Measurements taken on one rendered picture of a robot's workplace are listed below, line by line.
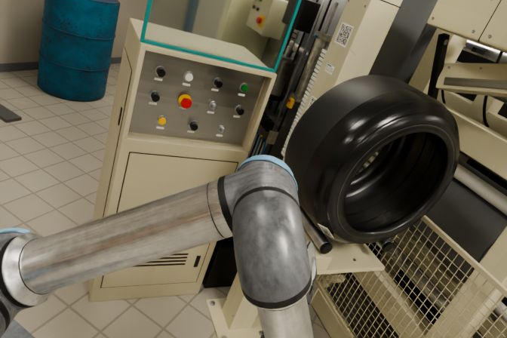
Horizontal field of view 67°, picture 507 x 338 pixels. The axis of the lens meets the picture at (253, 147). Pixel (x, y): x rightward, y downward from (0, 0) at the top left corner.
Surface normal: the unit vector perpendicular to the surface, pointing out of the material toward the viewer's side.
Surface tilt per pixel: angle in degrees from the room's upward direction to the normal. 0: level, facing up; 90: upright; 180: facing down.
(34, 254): 50
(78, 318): 0
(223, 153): 90
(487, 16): 90
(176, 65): 90
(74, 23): 90
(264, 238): 56
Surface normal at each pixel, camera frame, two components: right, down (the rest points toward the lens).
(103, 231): -0.31, -0.48
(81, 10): 0.33, 0.50
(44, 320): 0.31, -0.86
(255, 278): -0.49, 0.14
